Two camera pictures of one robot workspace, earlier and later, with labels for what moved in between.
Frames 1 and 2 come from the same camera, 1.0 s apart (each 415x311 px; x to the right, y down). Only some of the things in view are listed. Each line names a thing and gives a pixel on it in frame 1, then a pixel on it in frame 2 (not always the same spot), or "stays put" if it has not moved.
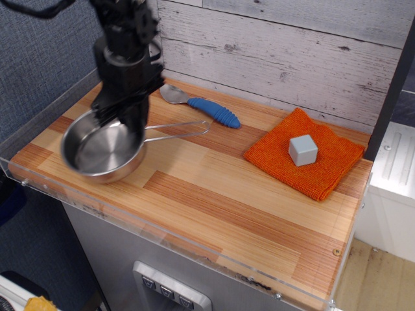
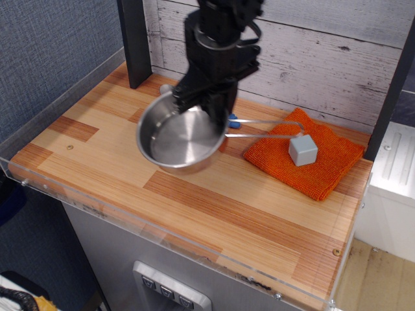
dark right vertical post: (392, 96) stays put
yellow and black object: (39, 304) stays put
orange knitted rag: (336, 155) stays put
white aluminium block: (386, 218) stays put
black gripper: (129, 62) to (213, 72)
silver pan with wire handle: (113, 151) to (186, 140)
